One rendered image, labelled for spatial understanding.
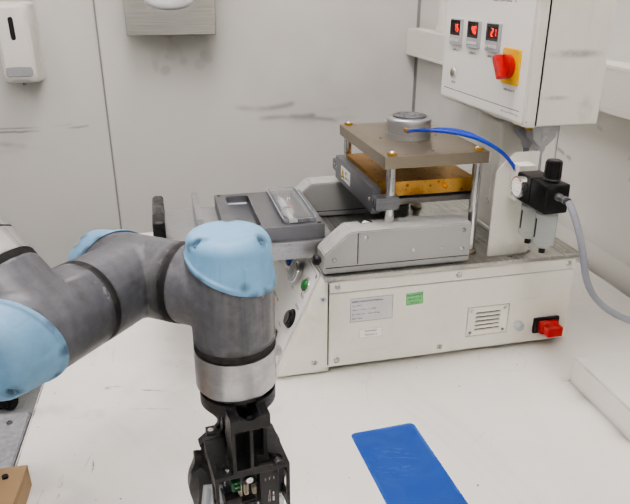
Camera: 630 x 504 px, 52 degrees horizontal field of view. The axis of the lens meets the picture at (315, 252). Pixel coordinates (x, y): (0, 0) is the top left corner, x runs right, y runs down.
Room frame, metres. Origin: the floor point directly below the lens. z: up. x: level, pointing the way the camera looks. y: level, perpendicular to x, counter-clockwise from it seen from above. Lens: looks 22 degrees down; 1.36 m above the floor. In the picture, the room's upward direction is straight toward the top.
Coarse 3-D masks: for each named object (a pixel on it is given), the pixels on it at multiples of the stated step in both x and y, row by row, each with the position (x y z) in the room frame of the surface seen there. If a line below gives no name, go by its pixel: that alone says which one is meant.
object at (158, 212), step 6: (156, 198) 1.09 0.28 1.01; (162, 198) 1.10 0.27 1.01; (156, 204) 1.06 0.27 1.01; (162, 204) 1.07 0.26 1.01; (156, 210) 1.03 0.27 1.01; (162, 210) 1.03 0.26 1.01; (156, 216) 1.00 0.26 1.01; (162, 216) 1.00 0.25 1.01; (156, 222) 0.97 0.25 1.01; (162, 222) 0.97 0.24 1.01; (156, 228) 0.97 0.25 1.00; (162, 228) 0.97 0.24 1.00; (156, 234) 0.97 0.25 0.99; (162, 234) 0.97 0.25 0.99
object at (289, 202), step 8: (272, 192) 1.15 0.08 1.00; (280, 192) 1.15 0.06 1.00; (288, 192) 1.15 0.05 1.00; (296, 192) 1.15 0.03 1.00; (280, 200) 1.10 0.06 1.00; (288, 200) 1.10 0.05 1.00; (296, 200) 1.10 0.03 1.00; (280, 208) 1.06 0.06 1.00; (288, 208) 1.06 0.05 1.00; (296, 208) 1.06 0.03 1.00; (304, 208) 1.06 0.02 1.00; (288, 216) 1.01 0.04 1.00; (296, 216) 1.01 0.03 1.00; (304, 216) 1.01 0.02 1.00; (312, 216) 1.01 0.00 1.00
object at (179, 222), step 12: (192, 204) 1.11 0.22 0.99; (168, 216) 1.11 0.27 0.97; (180, 216) 1.11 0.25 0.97; (192, 216) 1.11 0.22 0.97; (204, 216) 1.11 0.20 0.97; (216, 216) 1.11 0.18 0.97; (168, 228) 1.05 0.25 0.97; (180, 228) 1.05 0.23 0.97; (192, 228) 1.05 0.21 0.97; (180, 240) 0.99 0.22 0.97; (288, 240) 0.99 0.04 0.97; (300, 240) 0.99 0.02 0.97; (312, 240) 0.99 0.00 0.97; (276, 252) 0.98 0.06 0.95; (288, 252) 0.98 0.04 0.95; (300, 252) 0.99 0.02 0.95; (312, 252) 0.99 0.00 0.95
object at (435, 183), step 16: (352, 160) 1.18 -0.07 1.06; (368, 160) 1.17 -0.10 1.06; (368, 176) 1.09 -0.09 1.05; (384, 176) 1.06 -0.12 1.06; (400, 176) 1.06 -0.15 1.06; (416, 176) 1.06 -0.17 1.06; (432, 176) 1.06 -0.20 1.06; (448, 176) 1.06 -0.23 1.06; (464, 176) 1.06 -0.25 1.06; (384, 192) 1.03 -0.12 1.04; (400, 192) 1.03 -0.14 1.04; (416, 192) 1.04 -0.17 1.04; (432, 192) 1.05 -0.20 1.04; (448, 192) 1.06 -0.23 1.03; (464, 192) 1.06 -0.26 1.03
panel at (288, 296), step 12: (276, 264) 1.16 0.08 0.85; (312, 264) 1.00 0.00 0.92; (276, 276) 1.13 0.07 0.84; (312, 276) 0.98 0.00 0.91; (276, 288) 1.10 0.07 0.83; (288, 288) 1.05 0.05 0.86; (300, 288) 1.00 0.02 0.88; (312, 288) 0.95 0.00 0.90; (276, 300) 1.07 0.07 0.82; (288, 300) 1.02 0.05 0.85; (300, 300) 0.97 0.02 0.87; (276, 312) 1.04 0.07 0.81; (300, 312) 0.95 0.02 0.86; (276, 324) 1.02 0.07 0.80; (276, 336) 0.99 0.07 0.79; (288, 336) 0.95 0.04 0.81; (276, 360) 0.95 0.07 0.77
